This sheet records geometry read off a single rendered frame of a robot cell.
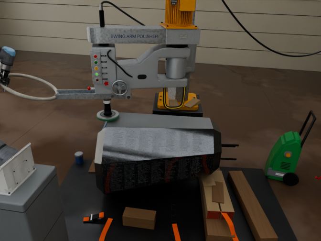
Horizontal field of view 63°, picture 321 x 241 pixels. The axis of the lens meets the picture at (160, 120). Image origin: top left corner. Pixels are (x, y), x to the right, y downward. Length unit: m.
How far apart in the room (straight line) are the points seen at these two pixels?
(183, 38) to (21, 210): 1.76
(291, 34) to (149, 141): 6.85
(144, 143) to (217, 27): 6.26
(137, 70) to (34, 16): 7.67
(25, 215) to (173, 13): 1.85
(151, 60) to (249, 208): 1.71
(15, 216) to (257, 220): 2.01
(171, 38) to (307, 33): 6.72
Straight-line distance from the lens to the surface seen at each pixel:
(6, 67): 2.44
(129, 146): 2.45
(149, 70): 2.42
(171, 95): 3.30
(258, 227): 2.73
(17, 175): 1.94
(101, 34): 2.32
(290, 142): 3.30
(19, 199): 1.88
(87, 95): 2.52
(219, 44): 8.37
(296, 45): 8.76
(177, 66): 2.47
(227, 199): 2.72
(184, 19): 2.41
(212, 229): 2.56
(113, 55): 2.35
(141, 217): 2.59
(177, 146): 2.46
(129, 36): 2.33
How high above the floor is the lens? 2.02
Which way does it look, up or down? 26 degrees down
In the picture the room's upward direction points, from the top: 2 degrees clockwise
